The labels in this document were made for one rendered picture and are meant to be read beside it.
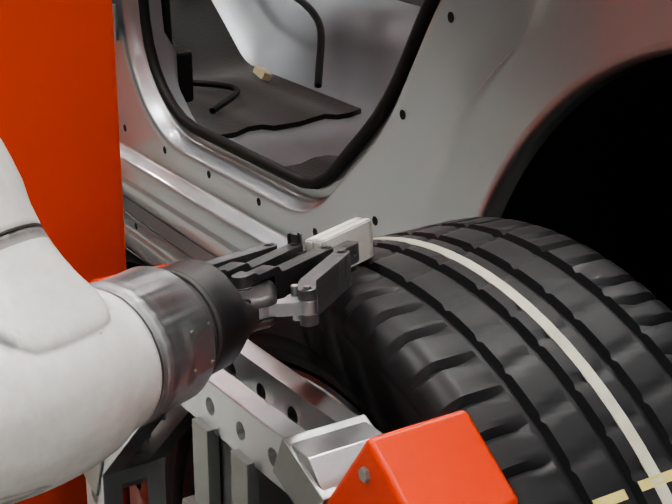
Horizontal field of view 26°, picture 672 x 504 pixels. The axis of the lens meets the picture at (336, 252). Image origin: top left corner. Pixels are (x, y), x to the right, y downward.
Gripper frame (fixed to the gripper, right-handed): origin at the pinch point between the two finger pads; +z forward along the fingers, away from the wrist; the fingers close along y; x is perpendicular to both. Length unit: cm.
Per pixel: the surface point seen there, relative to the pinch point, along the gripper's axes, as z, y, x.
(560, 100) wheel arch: 37.6, 0.9, 4.5
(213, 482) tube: -10.6, -5.3, -15.3
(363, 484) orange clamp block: -19.0, 13.0, -8.5
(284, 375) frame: -6.9, -0.9, -7.7
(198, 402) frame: -9.7, -6.8, -9.7
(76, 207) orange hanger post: 8.7, -34.2, -1.5
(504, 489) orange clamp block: -14.9, 20.4, -9.1
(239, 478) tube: -13.1, -1.0, -13.2
